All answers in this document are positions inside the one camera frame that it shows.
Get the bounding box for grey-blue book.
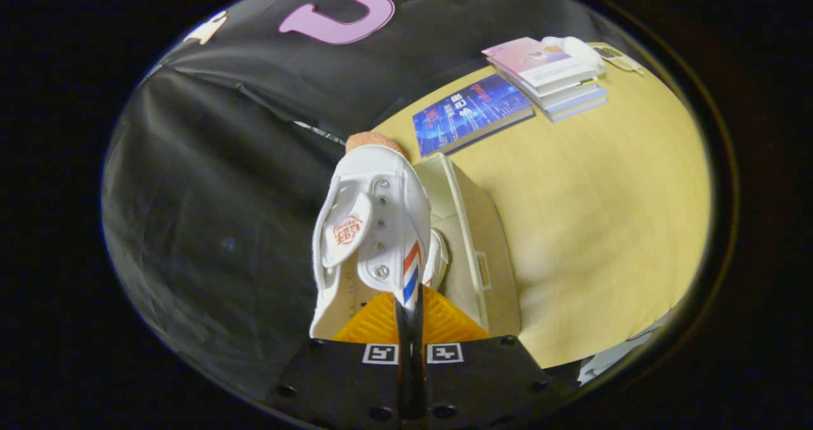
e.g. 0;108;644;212
540;87;608;123

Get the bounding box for white crumpled cloth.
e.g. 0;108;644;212
541;35;607;76

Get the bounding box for blue cover book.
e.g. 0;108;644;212
412;73;535;159

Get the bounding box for small printed card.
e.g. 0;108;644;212
591;44;645;75

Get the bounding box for white-edged book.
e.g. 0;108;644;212
508;76;604;110

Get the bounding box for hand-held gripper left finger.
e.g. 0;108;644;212
264;290;413;430

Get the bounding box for pink bumpy oval object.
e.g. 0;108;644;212
345;131;407;159

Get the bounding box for black backdrop cloth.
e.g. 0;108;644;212
102;0;610;399

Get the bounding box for pink cover book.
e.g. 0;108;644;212
481;36;599;89

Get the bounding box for white canvas shoe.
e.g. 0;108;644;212
422;229;450;289
309;144;433;340

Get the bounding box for beige fabric storage box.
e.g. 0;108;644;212
413;152;521;339

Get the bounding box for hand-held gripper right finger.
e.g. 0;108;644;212
410;284;560;430

